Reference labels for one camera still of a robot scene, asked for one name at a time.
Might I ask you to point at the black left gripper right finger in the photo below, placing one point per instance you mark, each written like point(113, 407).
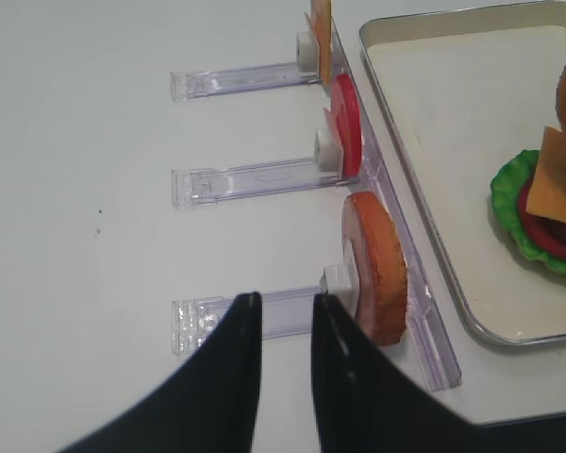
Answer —
point(364, 403)

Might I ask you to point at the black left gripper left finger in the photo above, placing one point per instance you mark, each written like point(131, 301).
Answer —
point(209, 404)

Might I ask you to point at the red tomato slice in burger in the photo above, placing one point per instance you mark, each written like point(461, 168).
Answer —
point(534, 227)

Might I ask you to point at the green lettuce leaf in burger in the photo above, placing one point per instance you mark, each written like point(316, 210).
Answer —
point(509, 188)

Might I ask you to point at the orange cheese slice on burger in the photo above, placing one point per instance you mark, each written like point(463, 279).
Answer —
point(547, 195)

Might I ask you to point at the standing red tomato slice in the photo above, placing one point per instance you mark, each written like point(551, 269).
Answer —
point(343, 120)

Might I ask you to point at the standing orange cheese slice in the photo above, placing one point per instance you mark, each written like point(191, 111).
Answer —
point(320, 24)

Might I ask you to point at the standing bun slice left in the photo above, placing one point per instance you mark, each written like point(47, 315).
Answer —
point(370, 238)

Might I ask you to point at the left clear acrylic rack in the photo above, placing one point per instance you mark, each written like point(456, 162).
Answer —
point(289, 312)

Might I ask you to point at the white rectangular metal tray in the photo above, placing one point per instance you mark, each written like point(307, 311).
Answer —
point(467, 94)

